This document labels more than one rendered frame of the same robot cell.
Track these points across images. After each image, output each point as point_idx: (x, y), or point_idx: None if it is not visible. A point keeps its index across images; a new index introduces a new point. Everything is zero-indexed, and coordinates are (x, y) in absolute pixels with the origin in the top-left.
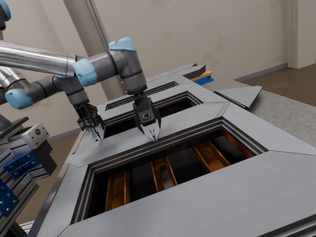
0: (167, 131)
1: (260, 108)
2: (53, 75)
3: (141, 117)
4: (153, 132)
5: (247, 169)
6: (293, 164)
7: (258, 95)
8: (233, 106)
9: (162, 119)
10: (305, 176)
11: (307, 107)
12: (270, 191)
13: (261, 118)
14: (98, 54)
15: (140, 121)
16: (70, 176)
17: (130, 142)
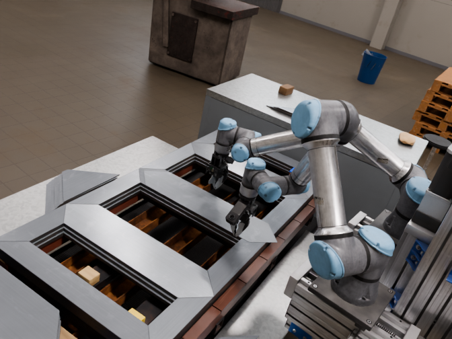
0: (198, 190)
1: None
2: (266, 173)
3: (232, 158)
4: (202, 198)
5: (211, 157)
6: (200, 148)
7: None
8: (148, 166)
9: (180, 200)
10: (206, 147)
11: (105, 158)
12: None
13: (164, 155)
14: (244, 128)
15: (234, 160)
16: (276, 222)
17: (223, 207)
